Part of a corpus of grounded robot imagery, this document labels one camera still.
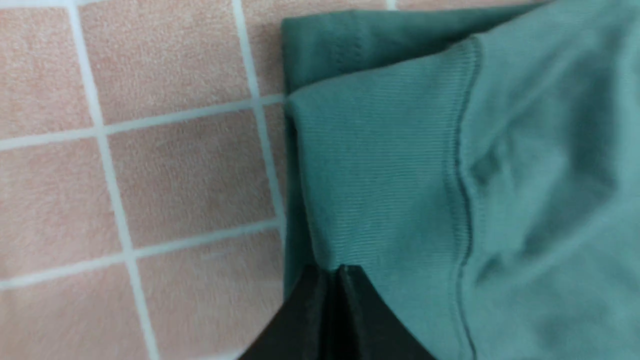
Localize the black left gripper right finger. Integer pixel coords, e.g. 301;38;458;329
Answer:
334;265;434;360

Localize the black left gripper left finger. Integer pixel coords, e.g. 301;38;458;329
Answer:
239;265;331;360

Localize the green long-sleeved shirt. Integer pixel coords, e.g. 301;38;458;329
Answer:
281;0;640;360

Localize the pink checkered tablecloth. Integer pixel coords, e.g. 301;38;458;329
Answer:
1;0;506;360

